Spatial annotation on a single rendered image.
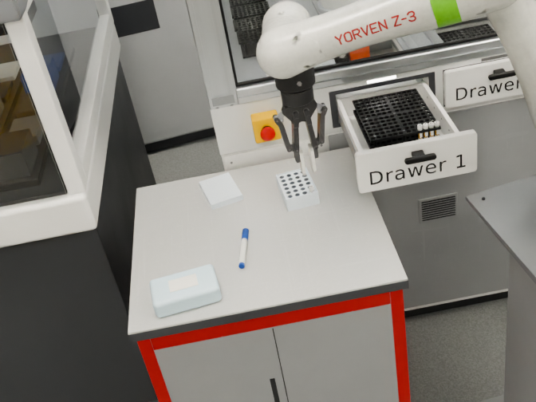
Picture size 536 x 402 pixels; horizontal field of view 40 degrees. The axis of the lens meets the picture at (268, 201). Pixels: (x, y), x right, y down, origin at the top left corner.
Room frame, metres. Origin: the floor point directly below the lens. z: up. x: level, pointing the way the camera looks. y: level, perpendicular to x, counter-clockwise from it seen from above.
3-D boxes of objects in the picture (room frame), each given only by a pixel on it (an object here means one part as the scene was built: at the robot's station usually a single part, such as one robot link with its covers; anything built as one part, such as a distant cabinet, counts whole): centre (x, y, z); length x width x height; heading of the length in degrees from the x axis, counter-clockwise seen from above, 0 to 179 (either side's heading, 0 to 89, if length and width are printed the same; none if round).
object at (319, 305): (1.48, 0.05, 0.38); 0.62 x 0.58 x 0.76; 90
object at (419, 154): (1.44, -0.37, 0.91); 0.07 x 0.04 x 0.01; 90
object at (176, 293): (1.27, 0.22, 0.78); 0.15 x 0.10 x 0.04; 97
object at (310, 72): (1.55, -0.11, 1.12); 0.12 x 0.09 x 0.06; 6
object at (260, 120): (1.77, -0.03, 0.88); 0.07 x 0.05 x 0.07; 90
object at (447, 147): (1.47, -0.37, 0.87); 0.29 x 0.02 x 0.11; 90
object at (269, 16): (1.53, -0.11, 1.22); 0.13 x 0.11 x 0.14; 168
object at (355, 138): (1.67, -0.36, 0.86); 0.40 x 0.26 x 0.06; 0
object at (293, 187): (1.59, -0.08, 0.78); 0.12 x 0.08 x 0.04; 6
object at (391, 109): (1.67, -0.36, 0.87); 0.22 x 0.18 x 0.06; 0
